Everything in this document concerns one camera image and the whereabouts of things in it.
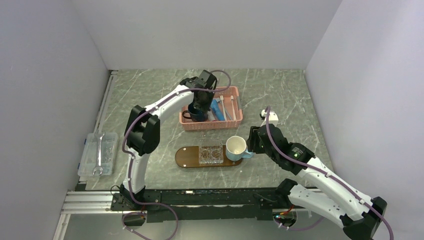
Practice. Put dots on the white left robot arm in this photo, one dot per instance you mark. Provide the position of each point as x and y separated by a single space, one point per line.
142 134

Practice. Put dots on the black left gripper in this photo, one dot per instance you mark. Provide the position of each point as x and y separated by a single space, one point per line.
206 107

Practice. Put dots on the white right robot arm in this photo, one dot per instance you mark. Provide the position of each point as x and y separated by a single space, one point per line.
358 214

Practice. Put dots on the clear plastic screw box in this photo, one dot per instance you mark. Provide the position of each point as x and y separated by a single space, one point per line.
88 159

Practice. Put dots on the pink perforated plastic basket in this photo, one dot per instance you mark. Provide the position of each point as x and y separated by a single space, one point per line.
213 123

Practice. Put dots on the white and light-blue mug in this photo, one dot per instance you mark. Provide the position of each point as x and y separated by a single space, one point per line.
236 149

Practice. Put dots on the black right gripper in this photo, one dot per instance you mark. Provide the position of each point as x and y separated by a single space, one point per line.
252 142

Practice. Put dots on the clear textured glass dish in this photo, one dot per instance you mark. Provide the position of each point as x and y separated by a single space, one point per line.
210 152

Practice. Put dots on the dark navy mug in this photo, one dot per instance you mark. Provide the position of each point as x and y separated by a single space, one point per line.
194 114

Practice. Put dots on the white toothbrush at basket edge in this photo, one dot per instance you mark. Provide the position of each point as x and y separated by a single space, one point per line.
233 107

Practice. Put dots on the blue toothpaste tube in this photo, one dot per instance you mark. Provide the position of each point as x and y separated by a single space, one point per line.
214 106

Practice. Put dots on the oval wooden tray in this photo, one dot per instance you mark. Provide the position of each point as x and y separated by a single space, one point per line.
188 157

